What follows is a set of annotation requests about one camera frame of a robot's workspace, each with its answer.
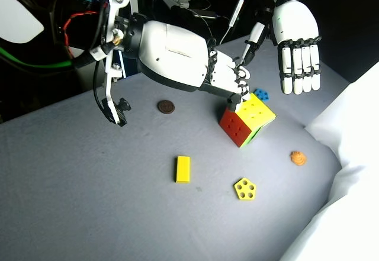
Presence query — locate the multicoloured puzzle cube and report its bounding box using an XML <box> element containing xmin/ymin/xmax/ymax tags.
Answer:
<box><xmin>219</xmin><ymin>91</ymin><xmax>277</xmax><ymax>149</ymax></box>

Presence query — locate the brown round sandwich cookie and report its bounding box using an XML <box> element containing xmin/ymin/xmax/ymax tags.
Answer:
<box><xmin>157</xmin><ymin>99</ymin><xmax>176</xmax><ymax>115</ymax></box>

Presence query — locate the blue pentagon block with holes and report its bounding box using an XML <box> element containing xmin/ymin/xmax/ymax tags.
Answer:
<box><xmin>253</xmin><ymin>88</ymin><xmax>271</xmax><ymax>102</ymax></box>

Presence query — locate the yellow rectangular block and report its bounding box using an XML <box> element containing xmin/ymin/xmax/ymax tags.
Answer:
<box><xmin>175</xmin><ymin>155</ymin><xmax>191</xmax><ymax>184</ymax></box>

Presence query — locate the yellow pentagon block with holes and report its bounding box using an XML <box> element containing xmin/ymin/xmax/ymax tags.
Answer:
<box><xmin>233</xmin><ymin>177</ymin><xmax>257</xmax><ymax>201</ymax></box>

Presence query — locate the orange swirl toy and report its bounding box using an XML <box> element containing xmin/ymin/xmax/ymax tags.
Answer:
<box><xmin>289</xmin><ymin>150</ymin><xmax>307</xmax><ymax>166</ymax></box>

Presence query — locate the white sheet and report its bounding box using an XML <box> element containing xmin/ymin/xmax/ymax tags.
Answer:
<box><xmin>280</xmin><ymin>61</ymin><xmax>379</xmax><ymax>261</ymax></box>

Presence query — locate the white cable with blue connector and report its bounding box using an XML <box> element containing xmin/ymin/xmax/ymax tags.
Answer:
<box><xmin>218</xmin><ymin>0</ymin><xmax>252</xmax><ymax>46</ymax></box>

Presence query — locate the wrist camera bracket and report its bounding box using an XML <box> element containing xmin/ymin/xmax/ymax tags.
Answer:
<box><xmin>100</xmin><ymin>0</ymin><xmax>133</xmax><ymax>127</ymax></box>

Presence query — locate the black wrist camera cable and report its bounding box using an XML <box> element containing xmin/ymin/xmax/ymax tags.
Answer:
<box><xmin>92</xmin><ymin>62</ymin><xmax>119</xmax><ymax>124</ymax></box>

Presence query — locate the green cable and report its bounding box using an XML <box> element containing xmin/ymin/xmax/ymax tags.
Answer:
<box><xmin>0</xmin><ymin>47</ymin><xmax>76</xmax><ymax>69</ymax></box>

